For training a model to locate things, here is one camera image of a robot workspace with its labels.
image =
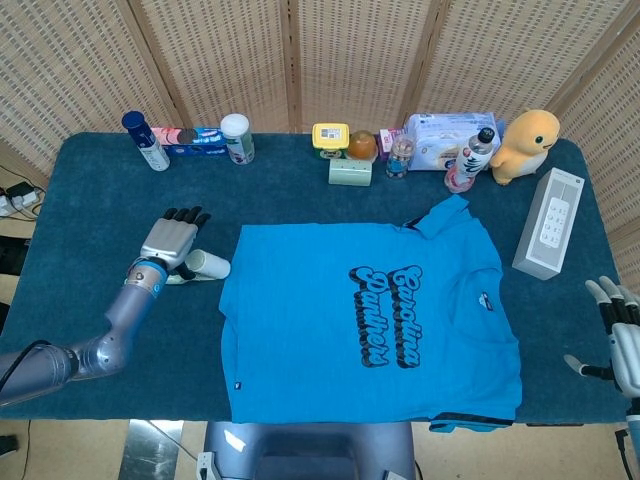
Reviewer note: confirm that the white power strip box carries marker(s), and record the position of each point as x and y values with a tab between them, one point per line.
547	225

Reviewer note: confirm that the shiny metal floor plate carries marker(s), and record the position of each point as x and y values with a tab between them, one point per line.
150	450

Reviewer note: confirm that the woven wicker folding screen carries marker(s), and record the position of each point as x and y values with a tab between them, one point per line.
350	60

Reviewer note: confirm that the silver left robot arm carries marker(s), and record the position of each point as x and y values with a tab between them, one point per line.
120	320

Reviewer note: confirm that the orange jelly cup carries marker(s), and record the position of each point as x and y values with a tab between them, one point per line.
362	146

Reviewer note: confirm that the white lidded green canister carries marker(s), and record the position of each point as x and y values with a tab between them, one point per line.
239	142

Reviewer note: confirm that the yellow plush toy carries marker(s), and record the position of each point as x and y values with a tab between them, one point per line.
525	145

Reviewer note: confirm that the dark teal carpeted table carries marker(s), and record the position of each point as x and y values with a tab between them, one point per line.
100	200

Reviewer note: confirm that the clear drink bottle pink label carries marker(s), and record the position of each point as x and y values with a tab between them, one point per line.
470	162

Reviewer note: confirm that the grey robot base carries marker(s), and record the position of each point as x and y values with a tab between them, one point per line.
310	450

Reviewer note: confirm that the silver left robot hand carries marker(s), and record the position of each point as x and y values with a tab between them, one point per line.
167	240

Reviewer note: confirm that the clear plastic snack jar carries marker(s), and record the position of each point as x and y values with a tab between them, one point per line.
400	160

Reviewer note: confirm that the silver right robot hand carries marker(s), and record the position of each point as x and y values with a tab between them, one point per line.
627	350

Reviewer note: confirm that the pale green soap box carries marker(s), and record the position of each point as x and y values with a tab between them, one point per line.
350	174

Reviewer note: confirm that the white power strip with adapters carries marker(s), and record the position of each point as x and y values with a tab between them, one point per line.
20	197

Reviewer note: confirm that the blue cookie box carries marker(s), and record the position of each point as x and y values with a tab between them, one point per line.
195	142

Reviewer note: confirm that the yellow lidded green jar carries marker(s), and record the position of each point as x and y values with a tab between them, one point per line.
330	137

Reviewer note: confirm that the small pink purple box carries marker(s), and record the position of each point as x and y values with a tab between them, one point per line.
386	142

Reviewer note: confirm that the blue capped white spray bottle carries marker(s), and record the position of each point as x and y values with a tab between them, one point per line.
150	147

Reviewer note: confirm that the white wet wipes pack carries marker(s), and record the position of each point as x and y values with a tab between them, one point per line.
440	140

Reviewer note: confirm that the blue printed t-shirt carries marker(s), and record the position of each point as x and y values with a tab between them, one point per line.
310	340

